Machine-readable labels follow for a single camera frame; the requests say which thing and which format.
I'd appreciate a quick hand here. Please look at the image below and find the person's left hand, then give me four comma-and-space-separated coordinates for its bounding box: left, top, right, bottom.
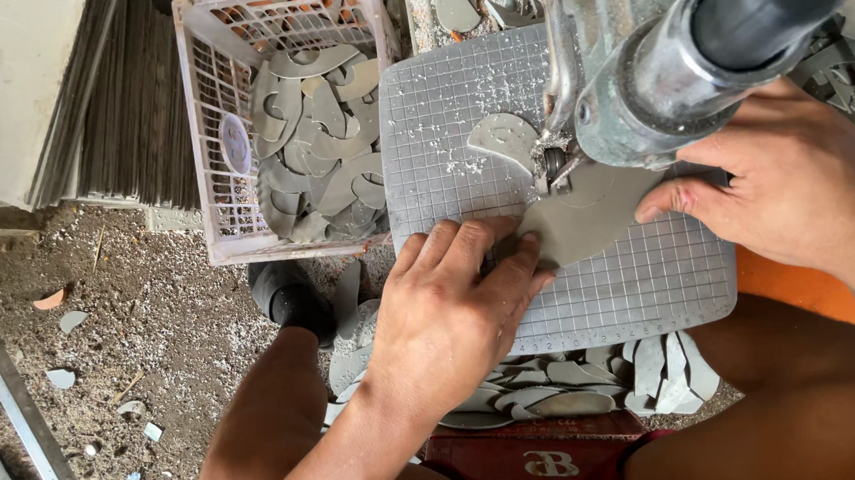
355, 212, 565, 427

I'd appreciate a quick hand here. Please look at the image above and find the person's right hand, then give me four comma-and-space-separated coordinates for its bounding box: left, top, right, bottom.
625, 73, 855, 310

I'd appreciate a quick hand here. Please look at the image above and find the grey sheet piece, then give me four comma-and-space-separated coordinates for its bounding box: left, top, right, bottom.
494, 156, 672, 274

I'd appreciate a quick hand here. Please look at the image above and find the heap of grey offcuts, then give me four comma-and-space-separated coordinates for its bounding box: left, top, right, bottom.
312, 235, 725, 441

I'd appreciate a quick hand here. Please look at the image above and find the red box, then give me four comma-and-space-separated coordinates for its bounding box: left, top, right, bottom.
421, 407, 652, 480

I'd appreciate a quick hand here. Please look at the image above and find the black shoe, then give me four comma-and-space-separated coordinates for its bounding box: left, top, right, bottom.
246, 257, 339, 353

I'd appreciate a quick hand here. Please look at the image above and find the metal cutting machine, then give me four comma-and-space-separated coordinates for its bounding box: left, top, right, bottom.
529, 0, 855, 197

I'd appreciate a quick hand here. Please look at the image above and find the curved grey cut-off piece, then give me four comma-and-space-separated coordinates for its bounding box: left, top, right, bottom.
464, 109, 544, 183

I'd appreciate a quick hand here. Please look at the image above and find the person's left leg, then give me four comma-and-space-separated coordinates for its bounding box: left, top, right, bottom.
183, 321, 385, 480

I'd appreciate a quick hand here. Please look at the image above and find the person's leg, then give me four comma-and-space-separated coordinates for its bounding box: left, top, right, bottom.
183, 321, 385, 480
612, 285, 855, 480

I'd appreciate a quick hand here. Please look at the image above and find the grey gridded cutting mat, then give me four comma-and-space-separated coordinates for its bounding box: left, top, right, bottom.
373, 10, 742, 365

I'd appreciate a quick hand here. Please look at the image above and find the pile of grey curved cutouts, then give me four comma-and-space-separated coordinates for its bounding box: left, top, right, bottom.
245, 40, 392, 247

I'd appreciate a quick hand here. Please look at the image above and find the person's right leg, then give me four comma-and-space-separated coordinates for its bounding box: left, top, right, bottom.
612, 285, 855, 480

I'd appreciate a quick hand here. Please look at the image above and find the white plastic crate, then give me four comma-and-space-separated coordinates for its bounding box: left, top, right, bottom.
172, 0, 407, 270

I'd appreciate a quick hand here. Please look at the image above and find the orange scrap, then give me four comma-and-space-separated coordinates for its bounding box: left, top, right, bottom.
32, 288, 69, 312

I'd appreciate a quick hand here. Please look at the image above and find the stack of grey sheets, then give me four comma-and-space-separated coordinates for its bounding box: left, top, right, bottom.
0, 0, 202, 224

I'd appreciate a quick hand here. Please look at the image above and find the metal bar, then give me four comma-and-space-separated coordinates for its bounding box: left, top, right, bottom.
0, 245, 103, 480

